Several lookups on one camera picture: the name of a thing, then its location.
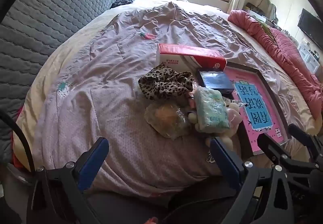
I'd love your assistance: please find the olive green cloth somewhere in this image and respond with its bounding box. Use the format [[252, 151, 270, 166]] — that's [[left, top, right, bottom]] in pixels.
[[260, 19, 275, 40]]

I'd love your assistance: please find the dark patterned cloth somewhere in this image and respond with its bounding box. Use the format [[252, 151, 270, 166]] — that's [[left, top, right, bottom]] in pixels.
[[111, 0, 135, 8]]

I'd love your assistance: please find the black television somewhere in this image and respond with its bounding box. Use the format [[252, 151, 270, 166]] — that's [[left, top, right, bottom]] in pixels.
[[297, 8, 323, 50]]

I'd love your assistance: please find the bagged beige puff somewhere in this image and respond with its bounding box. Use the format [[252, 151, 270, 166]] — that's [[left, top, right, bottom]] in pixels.
[[145, 101, 192, 140]]

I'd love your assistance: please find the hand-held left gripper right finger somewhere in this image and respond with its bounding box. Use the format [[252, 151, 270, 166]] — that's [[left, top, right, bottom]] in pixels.
[[209, 137, 303, 224]]

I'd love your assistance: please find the dresser mirror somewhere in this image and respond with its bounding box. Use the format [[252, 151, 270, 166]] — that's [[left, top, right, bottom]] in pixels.
[[257, 0, 277, 20]]

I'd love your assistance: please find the black cable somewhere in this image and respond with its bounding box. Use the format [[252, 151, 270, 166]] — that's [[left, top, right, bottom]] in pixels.
[[0, 109, 36, 172]]

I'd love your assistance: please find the red cloth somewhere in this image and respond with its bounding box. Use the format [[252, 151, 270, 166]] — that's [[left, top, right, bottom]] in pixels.
[[13, 108, 33, 169]]

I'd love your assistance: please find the white drawer cabinet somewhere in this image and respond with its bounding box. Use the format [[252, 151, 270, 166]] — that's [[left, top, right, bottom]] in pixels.
[[298, 45, 322, 74]]

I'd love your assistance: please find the leopard print scrunchie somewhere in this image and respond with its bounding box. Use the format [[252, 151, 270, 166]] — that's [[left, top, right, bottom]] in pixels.
[[138, 64, 194, 101]]

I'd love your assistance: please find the green tissue packet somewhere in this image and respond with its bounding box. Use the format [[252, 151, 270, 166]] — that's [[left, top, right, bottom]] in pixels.
[[193, 86, 231, 134]]

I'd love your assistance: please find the grey quilted headboard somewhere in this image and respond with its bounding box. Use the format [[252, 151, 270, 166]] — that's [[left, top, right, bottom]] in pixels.
[[0, 0, 122, 164]]

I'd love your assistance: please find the pink quilt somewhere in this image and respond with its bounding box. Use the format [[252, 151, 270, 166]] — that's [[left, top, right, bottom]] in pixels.
[[228, 9, 320, 118]]

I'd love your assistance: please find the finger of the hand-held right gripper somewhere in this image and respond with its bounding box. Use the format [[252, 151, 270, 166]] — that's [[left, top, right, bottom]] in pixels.
[[288, 124, 323, 161], [257, 133, 314, 172]]

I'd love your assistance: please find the purple strawberry duvet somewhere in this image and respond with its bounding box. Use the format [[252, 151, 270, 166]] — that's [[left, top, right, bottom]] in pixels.
[[33, 2, 303, 197]]

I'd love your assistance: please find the white and pink plush toy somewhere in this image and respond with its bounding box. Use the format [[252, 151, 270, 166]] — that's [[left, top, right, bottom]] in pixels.
[[188, 101, 244, 149]]

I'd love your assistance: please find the dark blue box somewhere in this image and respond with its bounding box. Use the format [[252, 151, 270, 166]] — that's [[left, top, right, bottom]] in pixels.
[[196, 69, 236, 94]]

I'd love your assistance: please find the pink book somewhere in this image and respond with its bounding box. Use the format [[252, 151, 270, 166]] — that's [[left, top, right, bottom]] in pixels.
[[224, 67, 285, 152], [224, 62, 290, 157]]

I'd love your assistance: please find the bed with cream sheet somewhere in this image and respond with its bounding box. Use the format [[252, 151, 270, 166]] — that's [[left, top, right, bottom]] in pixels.
[[13, 0, 318, 197]]

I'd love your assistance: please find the red and white tissue box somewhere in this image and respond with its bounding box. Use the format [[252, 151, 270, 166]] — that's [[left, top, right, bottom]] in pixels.
[[156, 43, 228, 75]]

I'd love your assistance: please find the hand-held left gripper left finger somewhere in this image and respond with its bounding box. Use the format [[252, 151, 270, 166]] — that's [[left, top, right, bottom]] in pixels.
[[26, 137, 110, 224]]

